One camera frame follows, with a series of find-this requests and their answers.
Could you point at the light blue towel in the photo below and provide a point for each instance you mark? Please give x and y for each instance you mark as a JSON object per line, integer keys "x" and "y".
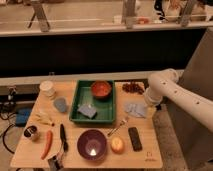
{"x": 136, "y": 109}

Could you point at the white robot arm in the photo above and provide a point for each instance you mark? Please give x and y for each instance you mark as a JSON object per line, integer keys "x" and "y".
{"x": 164, "y": 84}

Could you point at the red bowl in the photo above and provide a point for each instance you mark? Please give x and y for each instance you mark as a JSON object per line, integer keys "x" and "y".
{"x": 101, "y": 89}

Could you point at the dark red grapes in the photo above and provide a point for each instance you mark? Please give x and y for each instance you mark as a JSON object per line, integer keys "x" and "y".
{"x": 132, "y": 87}

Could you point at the green plastic tray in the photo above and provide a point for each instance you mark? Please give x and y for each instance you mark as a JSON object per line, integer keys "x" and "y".
{"x": 105, "y": 108}

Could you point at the blue sponge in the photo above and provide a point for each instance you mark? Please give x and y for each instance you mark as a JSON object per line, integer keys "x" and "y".
{"x": 87, "y": 110}

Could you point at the grey blue cup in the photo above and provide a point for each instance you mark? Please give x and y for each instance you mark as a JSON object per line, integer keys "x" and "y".
{"x": 60, "y": 104}

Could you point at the orange fruit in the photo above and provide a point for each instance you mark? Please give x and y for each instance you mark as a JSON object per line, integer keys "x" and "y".
{"x": 117, "y": 145}

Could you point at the purple bowl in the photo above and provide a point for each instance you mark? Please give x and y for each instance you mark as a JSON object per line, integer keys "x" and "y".
{"x": 92, "y": 145}

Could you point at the black remote control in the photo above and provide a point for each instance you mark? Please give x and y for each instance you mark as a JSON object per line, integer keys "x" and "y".
{"x": 135, "y": 139}

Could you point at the yellow banana toy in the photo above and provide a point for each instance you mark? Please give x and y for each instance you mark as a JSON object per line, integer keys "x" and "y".
{"x": 44, "y": 119}

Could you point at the orange carrot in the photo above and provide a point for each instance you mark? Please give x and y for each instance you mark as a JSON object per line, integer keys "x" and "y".
{"x": 49, "y": 137}

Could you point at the blue box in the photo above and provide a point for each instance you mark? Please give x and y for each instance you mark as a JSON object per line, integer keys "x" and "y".
{"x": 22, "y": 116}

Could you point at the silver binder clip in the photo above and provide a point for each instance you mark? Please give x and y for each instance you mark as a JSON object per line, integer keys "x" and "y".
{"x": 55, "y": 162}

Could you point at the black handled knife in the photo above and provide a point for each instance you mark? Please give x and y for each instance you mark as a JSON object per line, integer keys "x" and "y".
{"x": 63, "y": 138}

